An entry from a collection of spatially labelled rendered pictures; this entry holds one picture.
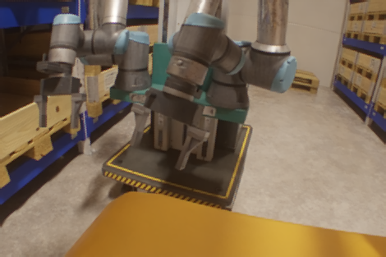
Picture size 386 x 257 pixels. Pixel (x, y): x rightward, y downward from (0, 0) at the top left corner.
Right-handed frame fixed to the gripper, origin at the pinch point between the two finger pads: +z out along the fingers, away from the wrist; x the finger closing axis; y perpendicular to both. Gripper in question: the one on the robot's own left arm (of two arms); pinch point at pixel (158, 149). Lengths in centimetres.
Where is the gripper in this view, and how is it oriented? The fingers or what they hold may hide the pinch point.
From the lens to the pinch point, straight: 60.0
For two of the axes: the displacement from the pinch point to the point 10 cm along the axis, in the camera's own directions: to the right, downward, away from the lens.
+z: -3.5, 9.3, 1.0
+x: 8.7, 3.6, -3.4
